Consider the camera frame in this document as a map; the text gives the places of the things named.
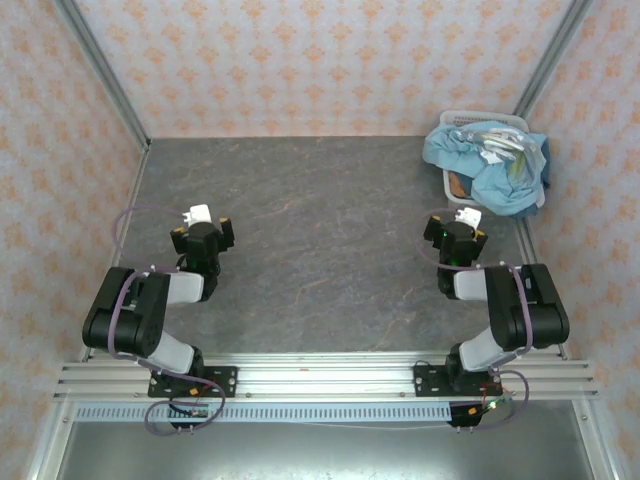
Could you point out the light blue t-shirt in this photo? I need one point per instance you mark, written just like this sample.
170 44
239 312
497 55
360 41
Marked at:
495 190

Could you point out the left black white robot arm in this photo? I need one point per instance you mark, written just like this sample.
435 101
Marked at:
125 315

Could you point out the white plastic laundry basket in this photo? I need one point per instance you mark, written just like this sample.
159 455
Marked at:
475 119

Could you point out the small green circuit board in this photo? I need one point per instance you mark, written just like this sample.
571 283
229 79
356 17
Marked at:
199 412

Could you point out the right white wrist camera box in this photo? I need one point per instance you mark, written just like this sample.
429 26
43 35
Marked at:
469 216

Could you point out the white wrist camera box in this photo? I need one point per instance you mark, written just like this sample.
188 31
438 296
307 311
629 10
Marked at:
469 216
199 214

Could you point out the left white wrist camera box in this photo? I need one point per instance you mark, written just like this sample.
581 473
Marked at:
199 214

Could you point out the aluminium mounting rail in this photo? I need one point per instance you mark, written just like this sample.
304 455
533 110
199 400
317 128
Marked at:
325 375

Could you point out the aluminium frame post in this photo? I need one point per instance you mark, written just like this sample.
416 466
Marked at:
550 60
105 75

